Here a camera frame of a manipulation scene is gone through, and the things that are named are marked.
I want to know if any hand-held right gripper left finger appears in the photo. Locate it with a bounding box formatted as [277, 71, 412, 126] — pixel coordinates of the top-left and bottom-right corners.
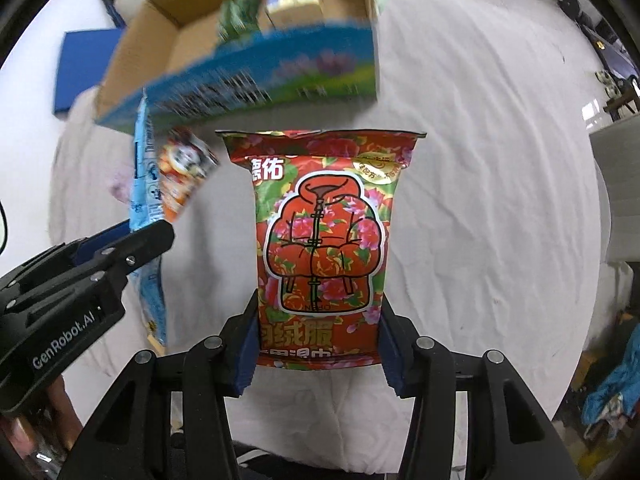
[57, 290, 261, 480]

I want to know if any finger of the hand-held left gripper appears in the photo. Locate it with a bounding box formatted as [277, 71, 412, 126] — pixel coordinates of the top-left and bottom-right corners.
[75, 219, 176, 287]
[69, 219, 132, 267]

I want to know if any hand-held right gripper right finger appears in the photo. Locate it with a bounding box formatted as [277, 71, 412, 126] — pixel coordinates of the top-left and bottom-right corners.
[379, 294, 582, 480]

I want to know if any light blue packet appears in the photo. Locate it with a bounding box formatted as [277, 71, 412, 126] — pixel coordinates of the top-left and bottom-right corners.
[129, 91, 169, 347]

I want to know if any red floral wet wipes packet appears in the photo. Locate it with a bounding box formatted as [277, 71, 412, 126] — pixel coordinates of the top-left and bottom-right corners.
[215, 129, 428, 371]

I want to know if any cardboard box with blue print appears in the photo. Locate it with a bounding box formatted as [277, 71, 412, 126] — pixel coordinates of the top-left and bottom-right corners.
[93, 0, 382, 135]

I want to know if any person's left hand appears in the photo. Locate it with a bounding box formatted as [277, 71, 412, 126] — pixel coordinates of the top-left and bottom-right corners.
[0, 374, 85, 467]

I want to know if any orange panda print packet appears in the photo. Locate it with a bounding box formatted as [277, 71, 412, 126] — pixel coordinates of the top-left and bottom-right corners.
[156, 127, 221, 224]

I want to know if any blue floor mat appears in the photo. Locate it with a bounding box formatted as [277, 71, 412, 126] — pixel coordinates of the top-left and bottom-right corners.
[52, 28, 124, 116]

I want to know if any white bed sheet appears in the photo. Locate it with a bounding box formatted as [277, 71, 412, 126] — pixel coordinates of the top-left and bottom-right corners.
[47, 0, 615, 476]

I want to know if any blue crumpled cloth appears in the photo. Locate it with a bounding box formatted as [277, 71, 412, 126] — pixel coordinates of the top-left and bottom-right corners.
[582, 355, 640, 423]

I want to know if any grey cabinet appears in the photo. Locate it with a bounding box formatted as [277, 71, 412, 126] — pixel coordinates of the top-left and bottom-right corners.
[589, 115, 640, 266]

